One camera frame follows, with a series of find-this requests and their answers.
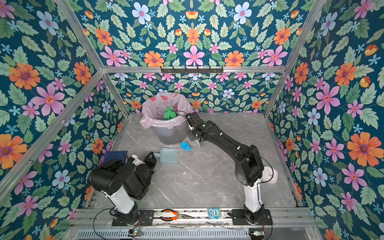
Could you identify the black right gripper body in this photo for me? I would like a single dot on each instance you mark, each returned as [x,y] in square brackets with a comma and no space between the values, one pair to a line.
[192,134]

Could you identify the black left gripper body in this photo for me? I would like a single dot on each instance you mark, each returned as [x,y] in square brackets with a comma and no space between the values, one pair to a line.
[150,164]

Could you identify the pale green dustpan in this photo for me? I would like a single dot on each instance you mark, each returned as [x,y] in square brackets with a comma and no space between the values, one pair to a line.
[167,156]

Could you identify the blue paper scrap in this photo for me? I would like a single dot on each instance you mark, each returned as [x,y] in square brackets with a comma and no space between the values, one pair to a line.
[185,146]

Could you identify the green paper scrap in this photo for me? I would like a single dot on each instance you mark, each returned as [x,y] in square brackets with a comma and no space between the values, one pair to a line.
[170,113]

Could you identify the pale green hand brush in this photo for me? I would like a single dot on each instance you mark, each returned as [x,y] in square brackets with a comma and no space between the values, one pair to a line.
[198,143]

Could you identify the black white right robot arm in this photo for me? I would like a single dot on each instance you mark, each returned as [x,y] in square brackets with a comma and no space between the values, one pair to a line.
[249,166]

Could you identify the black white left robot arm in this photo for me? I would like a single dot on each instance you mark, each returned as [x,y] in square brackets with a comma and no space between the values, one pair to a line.
[123,179]

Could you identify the silver mesh waste basket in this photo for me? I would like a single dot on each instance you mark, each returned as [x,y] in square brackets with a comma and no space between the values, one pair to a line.
[172,136]

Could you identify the dark blue book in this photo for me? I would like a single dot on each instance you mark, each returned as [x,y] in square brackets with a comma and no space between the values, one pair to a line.
[116,155]

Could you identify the small circuit board left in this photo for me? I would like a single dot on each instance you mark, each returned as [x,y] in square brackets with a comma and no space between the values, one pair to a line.
[135,233]

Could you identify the small circuit board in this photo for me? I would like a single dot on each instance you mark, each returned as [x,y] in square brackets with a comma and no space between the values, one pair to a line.
[135,233]
[257,234]

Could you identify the blue owl figurine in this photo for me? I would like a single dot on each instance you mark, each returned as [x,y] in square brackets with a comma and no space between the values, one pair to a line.
[214,213]

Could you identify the white brush holder stand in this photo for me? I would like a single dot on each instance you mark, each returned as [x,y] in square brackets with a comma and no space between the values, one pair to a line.
[270,175]

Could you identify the small circuit board right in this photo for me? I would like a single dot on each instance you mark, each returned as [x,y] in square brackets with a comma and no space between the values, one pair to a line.
[257,234]

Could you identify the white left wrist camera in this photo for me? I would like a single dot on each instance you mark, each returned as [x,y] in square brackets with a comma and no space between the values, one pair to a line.
[135,160]

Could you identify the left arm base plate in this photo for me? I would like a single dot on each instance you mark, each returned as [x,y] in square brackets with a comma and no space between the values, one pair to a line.
[134,218]

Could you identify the black hook rail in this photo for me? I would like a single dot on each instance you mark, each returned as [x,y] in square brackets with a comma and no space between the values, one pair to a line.
[190,70]

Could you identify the orange handled pliers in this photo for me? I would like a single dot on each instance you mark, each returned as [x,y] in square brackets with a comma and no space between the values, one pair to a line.
[168,215]

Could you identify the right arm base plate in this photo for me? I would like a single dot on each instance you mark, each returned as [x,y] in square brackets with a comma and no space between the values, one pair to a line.
[241,217]

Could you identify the aluminium frame rails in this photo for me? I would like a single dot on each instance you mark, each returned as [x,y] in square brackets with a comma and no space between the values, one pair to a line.
[71,71]

